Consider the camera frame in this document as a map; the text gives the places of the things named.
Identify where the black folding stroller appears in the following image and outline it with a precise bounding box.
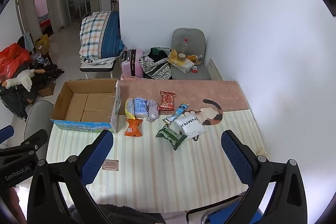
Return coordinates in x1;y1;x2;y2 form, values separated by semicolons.
0;61;65;119

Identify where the white tissue pack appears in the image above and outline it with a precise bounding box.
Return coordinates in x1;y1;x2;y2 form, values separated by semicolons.
181;60;195;73

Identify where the white leaning board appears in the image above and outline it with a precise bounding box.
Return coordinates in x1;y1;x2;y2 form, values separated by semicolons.
206;58;223;81

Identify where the light blue cloth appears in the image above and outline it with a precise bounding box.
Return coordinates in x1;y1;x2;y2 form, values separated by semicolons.
23;33;33;50

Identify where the yellow silver packet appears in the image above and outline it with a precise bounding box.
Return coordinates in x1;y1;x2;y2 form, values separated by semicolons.
125;98;136;120

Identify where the orange snack packet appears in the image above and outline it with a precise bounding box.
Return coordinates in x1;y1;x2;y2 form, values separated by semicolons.
124;118;144;137

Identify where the pink suitcase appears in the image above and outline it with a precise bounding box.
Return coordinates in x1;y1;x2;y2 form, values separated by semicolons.
121;49;145;78

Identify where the dark fluffy clothing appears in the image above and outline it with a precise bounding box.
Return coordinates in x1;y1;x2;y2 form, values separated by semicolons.
68;203;166;224

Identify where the patterned tote bag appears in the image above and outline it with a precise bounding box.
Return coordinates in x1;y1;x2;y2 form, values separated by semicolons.
139;47;172;80

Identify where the striped table mat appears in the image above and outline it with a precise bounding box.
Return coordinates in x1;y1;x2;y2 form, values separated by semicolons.
46;109;265;214

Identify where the white pouch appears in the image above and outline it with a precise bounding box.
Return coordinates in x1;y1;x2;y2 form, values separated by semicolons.
169;115;207;141

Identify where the light blue tissue packet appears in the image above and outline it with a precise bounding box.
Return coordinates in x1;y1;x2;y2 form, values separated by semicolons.
134;98;148;117

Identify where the person's left forearm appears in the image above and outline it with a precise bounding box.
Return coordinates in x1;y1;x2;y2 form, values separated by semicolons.
7;186;21;224

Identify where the yellow plastic bag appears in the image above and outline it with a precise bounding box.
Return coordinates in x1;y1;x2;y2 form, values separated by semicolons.
168;49;181;65

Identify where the blue tube packet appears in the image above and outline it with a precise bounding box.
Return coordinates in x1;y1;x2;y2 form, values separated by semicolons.
162;102;189;125

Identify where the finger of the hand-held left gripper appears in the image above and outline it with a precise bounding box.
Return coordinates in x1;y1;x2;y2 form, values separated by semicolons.
0;125;15;144
0;129;49;158

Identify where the pink cat-print rug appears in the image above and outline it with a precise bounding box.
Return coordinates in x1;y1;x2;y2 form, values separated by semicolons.
118;80;248;126

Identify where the white goose plush toy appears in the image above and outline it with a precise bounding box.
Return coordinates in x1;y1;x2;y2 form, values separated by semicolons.
2;69;46;92

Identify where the small brown cardboard box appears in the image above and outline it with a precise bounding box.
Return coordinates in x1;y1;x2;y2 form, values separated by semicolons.
38;80;56;97

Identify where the plaid bedding bundle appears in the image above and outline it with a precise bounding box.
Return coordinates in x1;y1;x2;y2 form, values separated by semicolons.
79;11;126;59

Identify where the red plastic bag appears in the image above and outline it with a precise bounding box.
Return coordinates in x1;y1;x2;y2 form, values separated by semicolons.
0;43;31;79

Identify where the red snack packet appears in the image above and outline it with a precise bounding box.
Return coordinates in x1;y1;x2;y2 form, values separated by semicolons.
159;90;176;111

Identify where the green packet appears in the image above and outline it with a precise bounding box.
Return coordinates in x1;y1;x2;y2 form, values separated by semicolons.
155;125;187;151

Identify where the clear plastic bottle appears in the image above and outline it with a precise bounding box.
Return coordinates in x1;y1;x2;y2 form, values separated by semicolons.
179;38;190;54

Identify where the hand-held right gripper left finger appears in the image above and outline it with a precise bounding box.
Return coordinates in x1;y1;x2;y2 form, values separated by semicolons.
27;130;114;224

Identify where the purple sock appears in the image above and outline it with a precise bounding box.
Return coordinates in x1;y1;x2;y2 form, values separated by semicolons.
146;99;159;122

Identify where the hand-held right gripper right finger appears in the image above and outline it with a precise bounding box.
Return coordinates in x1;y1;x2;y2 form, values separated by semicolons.
221;130;307;224

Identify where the blue chair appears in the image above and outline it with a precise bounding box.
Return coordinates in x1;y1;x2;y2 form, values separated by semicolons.
186;195;263;224

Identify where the grey round chair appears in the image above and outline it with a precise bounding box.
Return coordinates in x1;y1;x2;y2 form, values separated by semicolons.
23;100;54;161

